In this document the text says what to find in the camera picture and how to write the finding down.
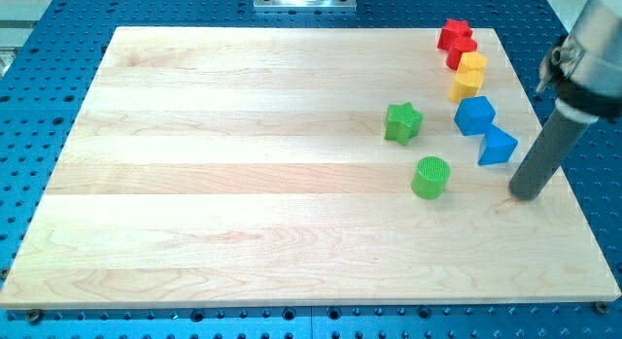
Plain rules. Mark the yellow block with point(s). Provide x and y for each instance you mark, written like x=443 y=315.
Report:
x=472 y=61
x=466 y=85

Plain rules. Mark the green cylinder block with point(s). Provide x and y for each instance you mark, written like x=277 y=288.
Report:
x=430 y=178

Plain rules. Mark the yellow block rear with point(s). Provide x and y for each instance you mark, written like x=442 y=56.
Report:
x=472 y=61

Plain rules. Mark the wooden board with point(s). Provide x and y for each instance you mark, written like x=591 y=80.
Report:
x=231 y=167

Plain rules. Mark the red block front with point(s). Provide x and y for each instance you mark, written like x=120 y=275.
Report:
x=457 y=48

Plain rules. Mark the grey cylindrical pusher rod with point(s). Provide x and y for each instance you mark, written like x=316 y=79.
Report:
x=555 y=141

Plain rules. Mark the yellow block front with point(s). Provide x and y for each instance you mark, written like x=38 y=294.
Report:
x=466 y=85

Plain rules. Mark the blue cube block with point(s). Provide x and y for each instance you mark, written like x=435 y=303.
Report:
x=474 y=115

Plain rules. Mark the red star block rear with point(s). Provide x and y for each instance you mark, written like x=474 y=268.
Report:
x=451 y=30

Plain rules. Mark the green star block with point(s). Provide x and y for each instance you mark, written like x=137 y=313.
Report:
x=402 y=122

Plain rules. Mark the blue triangle block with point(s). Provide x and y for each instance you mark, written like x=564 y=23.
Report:
x=497 y=146

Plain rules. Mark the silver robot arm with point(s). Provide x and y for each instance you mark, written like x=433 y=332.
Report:
x=584 y=66

